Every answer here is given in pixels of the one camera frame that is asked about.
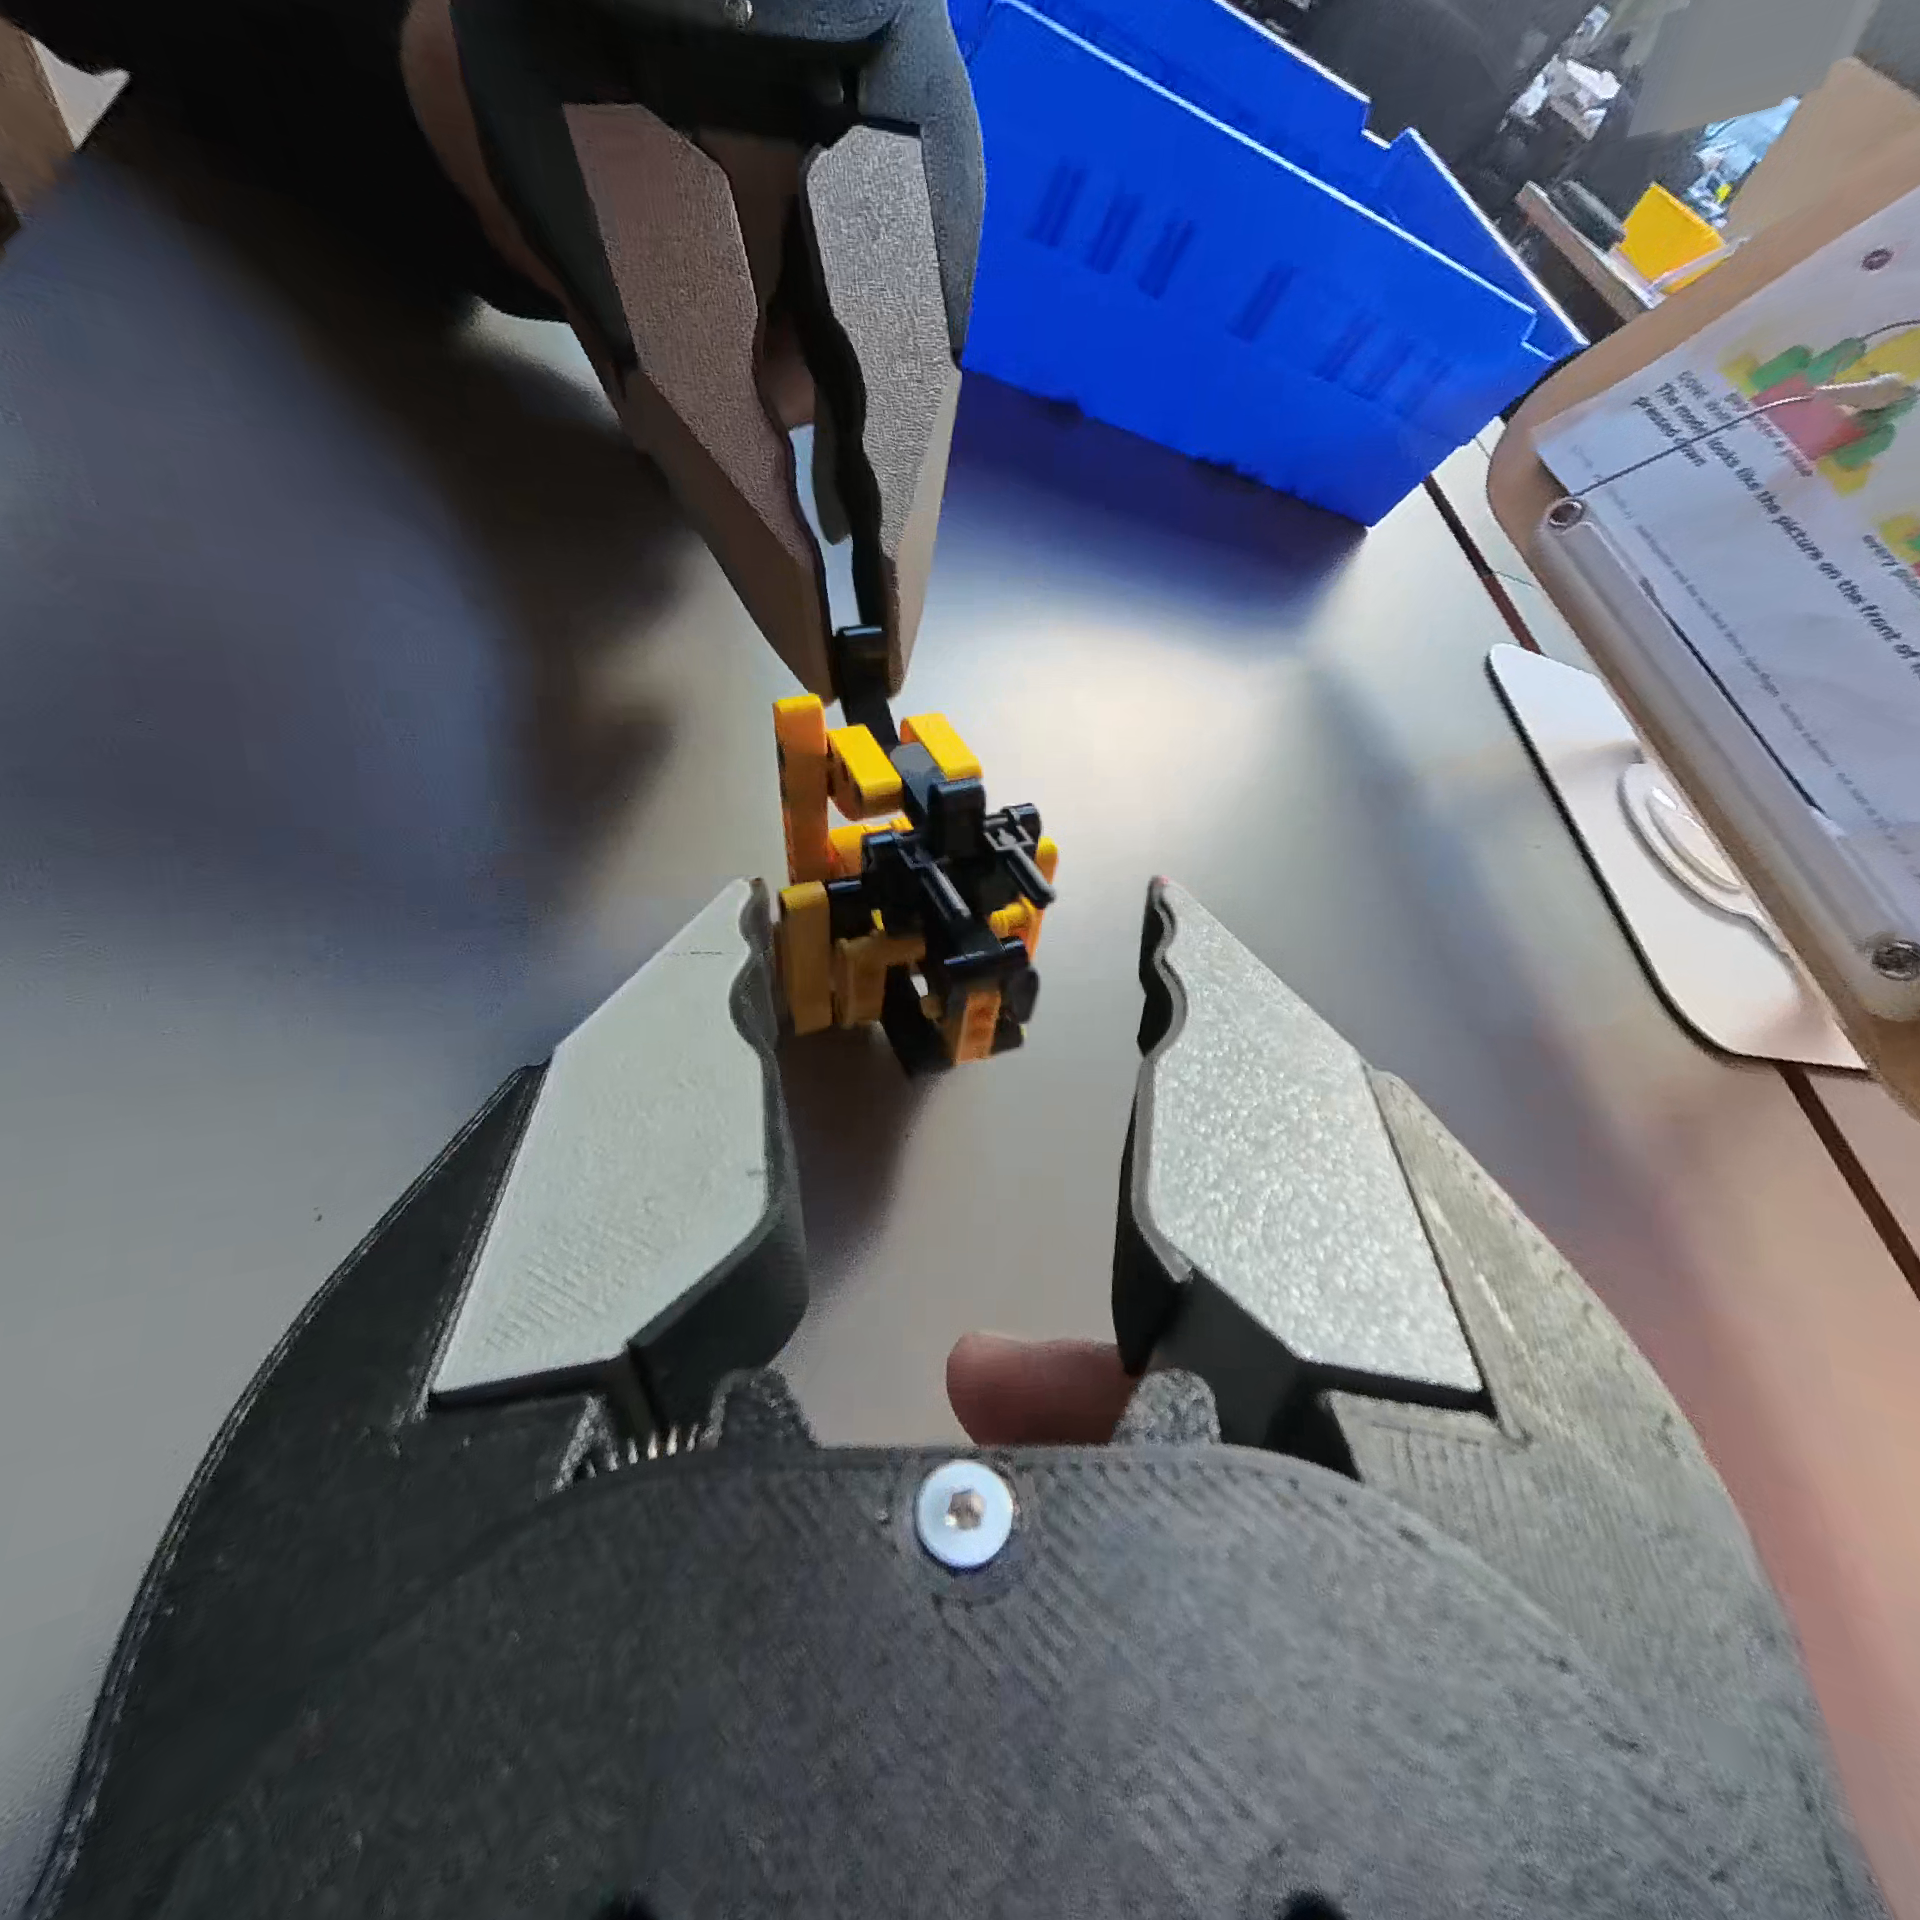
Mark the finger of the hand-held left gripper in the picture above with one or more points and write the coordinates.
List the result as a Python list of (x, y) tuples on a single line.
[(901, 329), (692, 345)]

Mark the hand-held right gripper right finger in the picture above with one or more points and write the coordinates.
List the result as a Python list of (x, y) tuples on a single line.
[(1290, 1184)]

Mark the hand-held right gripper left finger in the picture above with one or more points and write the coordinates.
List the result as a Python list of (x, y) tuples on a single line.
[(617, 1184)]

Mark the yellow and black lego model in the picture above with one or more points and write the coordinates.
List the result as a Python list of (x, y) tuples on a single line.
[(834, 930)]

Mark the person's left hand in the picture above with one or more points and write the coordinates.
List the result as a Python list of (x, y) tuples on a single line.
[(442, 149)]

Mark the person's right hand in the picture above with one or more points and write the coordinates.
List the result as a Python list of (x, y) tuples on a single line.
[(1044, 1395)]

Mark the blue plastic bin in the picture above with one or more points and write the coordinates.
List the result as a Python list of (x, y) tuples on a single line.
[(1202, 225)]

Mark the white stand base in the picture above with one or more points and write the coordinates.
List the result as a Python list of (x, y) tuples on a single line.
[(1622, 839)]

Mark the yellow container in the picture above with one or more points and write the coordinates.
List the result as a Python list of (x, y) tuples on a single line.
[(1665, 234)]

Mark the instruction sheet board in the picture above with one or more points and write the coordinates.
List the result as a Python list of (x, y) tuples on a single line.
[(1771, 523)]

